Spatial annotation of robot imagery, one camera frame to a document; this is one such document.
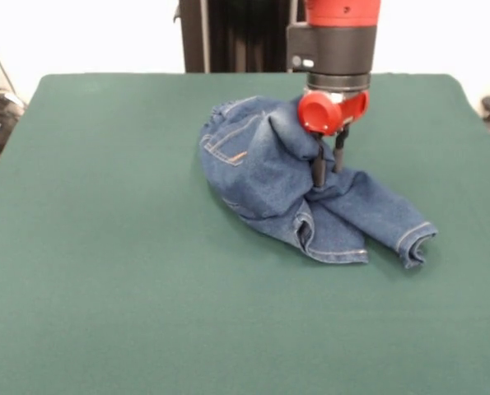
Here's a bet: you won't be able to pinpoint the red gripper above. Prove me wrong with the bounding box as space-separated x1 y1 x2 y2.
296 90 370 188

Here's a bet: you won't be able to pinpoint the blue denim jeans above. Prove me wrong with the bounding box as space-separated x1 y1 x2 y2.
198 95 439 271

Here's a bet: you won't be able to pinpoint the dark green table cloth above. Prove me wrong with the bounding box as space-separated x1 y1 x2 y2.
0 72 490 395

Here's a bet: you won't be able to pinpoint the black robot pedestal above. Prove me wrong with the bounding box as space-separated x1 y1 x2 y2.
177 0 307 74

